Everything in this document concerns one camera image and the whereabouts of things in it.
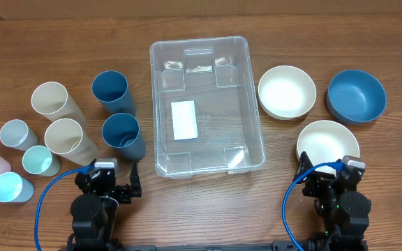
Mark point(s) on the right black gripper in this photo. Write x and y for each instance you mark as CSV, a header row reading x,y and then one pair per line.
x,y
316,186

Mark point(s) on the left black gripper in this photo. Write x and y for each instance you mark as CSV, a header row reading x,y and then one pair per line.
x,y
124,191

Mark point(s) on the cream bowl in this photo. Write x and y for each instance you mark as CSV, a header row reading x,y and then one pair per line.
x,y
286,92
326,141

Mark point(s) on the dark blue bowl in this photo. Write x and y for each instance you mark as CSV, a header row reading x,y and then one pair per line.
x,y
355,97

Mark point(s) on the mint green small cup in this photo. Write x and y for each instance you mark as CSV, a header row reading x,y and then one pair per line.
x,y
41,161

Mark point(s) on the beige tall cup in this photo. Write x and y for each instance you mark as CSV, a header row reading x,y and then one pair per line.
x,y
53,101
65,137

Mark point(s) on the light blue small cup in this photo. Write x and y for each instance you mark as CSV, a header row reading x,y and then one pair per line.
x,y
14,188

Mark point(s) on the grey small cup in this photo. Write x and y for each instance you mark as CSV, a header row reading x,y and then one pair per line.
x,y
18,135

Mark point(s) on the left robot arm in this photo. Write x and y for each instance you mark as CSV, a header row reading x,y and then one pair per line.
x,y
95,210

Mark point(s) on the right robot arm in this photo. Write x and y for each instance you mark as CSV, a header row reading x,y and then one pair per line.
x,y
344,211

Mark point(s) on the dark blue tall cup front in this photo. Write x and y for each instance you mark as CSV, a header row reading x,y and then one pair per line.
x,y
122,132

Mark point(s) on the dark blue tall cup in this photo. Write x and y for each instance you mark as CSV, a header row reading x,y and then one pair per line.
x,y
111,89
122,132

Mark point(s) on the white label in bin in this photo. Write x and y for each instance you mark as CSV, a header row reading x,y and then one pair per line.
x,y
184,120

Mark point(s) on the beige tall cup front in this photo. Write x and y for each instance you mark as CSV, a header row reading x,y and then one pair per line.
x,y
65,137

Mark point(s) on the dark blue tall cup rear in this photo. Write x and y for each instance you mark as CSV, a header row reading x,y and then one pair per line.
x,y
111,89

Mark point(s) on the clear plastic storage bin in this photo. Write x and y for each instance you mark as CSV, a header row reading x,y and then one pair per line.
x,y
216,74

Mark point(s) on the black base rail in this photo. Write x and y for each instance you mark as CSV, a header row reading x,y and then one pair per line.
x,y
274,246

